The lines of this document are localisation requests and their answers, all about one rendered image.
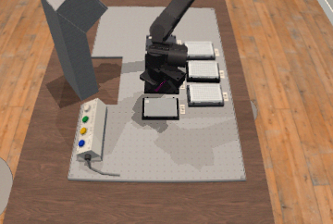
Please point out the beige button panel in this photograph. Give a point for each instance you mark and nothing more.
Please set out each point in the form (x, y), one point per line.
(91, 139)

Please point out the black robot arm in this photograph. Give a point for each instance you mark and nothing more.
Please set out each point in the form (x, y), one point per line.
(176, 54)

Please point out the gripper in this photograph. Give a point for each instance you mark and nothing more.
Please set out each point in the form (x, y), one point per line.
(145, 76)

